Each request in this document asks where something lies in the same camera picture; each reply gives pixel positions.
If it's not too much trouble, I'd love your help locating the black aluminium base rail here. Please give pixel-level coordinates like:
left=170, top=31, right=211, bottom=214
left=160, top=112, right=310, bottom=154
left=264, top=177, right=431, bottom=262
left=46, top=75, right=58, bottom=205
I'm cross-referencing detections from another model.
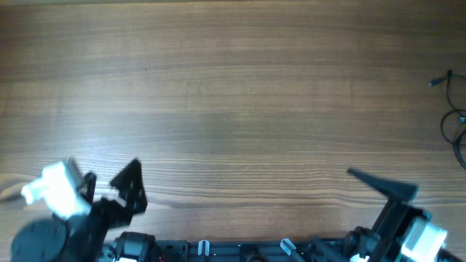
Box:
left=148, top=238, right=356, bottom=262

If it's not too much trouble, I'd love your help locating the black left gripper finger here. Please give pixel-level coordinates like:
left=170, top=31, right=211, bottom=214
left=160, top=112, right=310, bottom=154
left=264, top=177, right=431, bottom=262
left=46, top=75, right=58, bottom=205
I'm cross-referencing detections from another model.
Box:
left=110, top=159, right=148, bottom=214
left=78, top=172, right=97, bottom=204

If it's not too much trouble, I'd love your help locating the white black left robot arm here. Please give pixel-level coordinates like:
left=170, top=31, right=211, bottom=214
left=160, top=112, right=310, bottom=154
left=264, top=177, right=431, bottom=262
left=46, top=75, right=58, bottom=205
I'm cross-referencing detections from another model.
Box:
left=10, top=159, right=165, bottom=261

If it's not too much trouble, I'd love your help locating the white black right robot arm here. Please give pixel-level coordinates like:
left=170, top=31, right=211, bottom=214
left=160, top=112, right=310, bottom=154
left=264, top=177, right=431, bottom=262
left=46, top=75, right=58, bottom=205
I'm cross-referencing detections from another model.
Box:
left=344, top=168, right=460, bottom=261

